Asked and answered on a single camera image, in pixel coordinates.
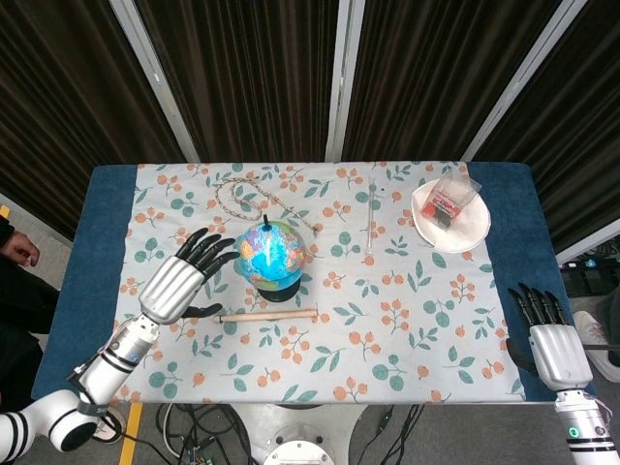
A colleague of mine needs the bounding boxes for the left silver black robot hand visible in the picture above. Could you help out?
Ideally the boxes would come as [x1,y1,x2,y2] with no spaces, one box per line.
[138,228,242,326]

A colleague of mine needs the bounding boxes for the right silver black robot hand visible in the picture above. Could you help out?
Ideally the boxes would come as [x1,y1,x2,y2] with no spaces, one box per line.
[505,282,595,391]

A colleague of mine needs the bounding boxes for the braided beige rope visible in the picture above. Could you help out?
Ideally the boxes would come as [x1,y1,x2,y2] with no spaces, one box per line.
[214,176,325,235]

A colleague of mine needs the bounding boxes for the small blue desk globe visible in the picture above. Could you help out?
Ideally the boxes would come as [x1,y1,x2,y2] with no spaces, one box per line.
[234,212,309,304]

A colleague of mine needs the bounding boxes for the clear glass tube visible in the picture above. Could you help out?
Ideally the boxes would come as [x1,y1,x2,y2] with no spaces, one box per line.
[365,176,379,256]

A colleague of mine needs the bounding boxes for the blue felt table cover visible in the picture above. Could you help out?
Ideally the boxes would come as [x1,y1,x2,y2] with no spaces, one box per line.
[31,162,576,405]

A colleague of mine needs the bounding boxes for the clear plastic box red contents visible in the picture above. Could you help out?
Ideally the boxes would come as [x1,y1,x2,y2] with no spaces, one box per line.
[418,168,482,230]

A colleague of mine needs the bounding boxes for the white cable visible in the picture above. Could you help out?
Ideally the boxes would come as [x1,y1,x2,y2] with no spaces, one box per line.
[161,404,195,457]

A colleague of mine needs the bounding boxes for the white round fabric pad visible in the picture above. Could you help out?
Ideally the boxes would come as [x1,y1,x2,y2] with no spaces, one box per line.
[411,179,491,253]

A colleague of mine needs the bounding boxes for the black cable with inline switch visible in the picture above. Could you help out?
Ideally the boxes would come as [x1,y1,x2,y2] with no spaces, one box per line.
[372,404,425,465]

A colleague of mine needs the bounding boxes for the black cable bundle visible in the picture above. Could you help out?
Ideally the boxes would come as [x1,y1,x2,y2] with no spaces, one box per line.
[167,404,258,465]

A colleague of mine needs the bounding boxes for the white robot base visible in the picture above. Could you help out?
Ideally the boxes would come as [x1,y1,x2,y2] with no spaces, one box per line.
[227,403,370,465]

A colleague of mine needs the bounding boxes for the wooden stick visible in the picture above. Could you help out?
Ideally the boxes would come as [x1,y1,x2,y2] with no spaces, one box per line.
[213,309,320,325]

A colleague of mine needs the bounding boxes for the black and white sneaker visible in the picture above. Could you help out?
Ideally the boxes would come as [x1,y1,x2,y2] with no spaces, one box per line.
[91,405,127,445]

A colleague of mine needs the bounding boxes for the grey partition post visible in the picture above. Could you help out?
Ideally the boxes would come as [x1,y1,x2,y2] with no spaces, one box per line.
[461,0,578,162]
[323,0,366,164]
[108,0,202,164]

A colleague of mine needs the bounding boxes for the floral print tablecloth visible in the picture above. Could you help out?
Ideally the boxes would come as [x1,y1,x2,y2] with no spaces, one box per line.
[102,162,528,405]

